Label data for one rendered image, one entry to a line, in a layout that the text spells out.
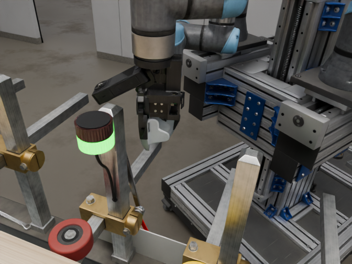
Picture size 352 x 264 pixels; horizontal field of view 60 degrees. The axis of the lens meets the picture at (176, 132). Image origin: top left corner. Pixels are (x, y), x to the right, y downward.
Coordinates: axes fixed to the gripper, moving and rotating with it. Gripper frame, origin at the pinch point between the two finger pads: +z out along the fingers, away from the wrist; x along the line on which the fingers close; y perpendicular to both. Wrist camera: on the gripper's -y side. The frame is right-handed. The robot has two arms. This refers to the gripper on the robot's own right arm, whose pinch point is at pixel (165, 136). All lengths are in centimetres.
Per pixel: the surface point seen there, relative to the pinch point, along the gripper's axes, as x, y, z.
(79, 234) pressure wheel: -1.7, -47.2, -8.0
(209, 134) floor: 12, 126, 83
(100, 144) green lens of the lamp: -6, -43, -28
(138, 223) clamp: -8.6, -36.4, -2.1
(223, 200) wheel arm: -24.5, -20.0, 0.3
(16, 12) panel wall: 312, 241, 45
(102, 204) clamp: 0.5, -36.3, -4.6
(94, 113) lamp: -3, -40, -31
